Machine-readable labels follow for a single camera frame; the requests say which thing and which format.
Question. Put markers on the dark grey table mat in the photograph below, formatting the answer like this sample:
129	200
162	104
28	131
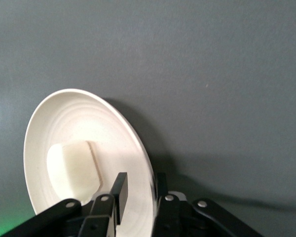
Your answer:
187	74

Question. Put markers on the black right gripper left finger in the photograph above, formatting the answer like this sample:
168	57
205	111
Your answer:
101	214

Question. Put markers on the beige round plate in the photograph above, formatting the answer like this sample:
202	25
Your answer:
88	118

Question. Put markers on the white half-round steamed bun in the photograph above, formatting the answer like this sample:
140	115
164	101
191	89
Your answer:
74	168

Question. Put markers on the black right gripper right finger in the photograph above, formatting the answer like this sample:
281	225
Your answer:
177	219

